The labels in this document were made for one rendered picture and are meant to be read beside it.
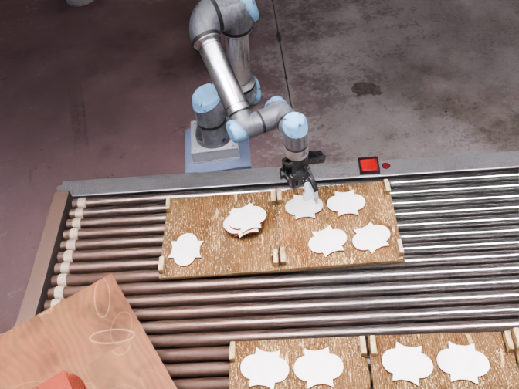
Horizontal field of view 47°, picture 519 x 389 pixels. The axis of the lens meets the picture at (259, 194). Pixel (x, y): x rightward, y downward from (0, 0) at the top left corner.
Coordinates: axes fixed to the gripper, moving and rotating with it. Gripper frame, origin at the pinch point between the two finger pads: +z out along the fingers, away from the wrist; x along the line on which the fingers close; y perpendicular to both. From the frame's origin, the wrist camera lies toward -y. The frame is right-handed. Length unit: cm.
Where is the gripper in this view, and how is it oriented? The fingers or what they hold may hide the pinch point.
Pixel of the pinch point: (303, 191)
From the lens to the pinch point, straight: 208.8
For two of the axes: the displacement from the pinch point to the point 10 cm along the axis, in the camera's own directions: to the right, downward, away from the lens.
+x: 6.1, 5.6, -5.5
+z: 0.9, 6.5, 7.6
